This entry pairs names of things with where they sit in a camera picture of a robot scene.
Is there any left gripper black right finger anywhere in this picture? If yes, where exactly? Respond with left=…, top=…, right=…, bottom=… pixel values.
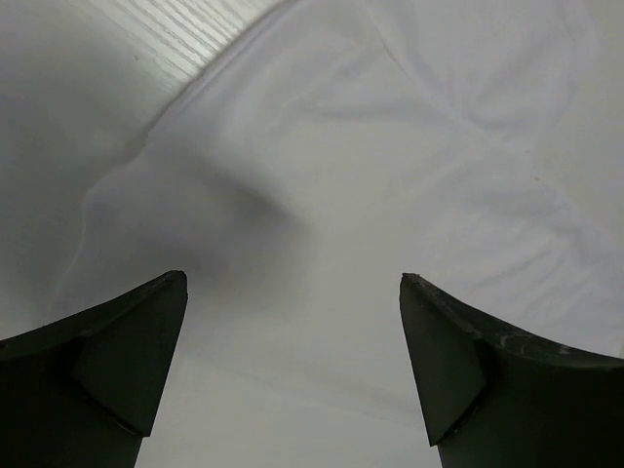
left=400, top=274, right=623, bottom=467

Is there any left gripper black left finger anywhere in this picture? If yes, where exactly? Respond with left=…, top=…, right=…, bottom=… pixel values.
left=1, top=271, right=188, bottom=468

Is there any white t shirt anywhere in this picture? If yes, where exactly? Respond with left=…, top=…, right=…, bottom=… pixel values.
left=53, top=1, right=623, bottom=425

